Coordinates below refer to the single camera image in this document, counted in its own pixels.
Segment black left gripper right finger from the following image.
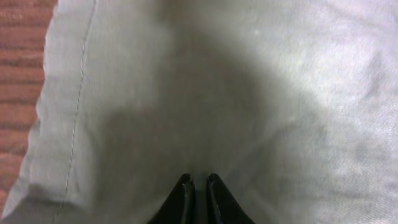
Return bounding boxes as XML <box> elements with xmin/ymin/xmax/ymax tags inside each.
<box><xmin>206</xmin><ymin>173</ymin><xmax>254</xmax><ymax>224</ymax></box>

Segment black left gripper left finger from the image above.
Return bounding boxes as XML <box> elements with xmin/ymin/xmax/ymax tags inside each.
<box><xmin>148</xmin><ymin>174</ymin><xmax>196</xmax><ymax>224</ymax></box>

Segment khaki green shorts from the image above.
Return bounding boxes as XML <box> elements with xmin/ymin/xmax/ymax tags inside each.
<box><xmin>2</xmin><ymin>0</ymin><xmax>397</xmax><ymax>223</ymax></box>

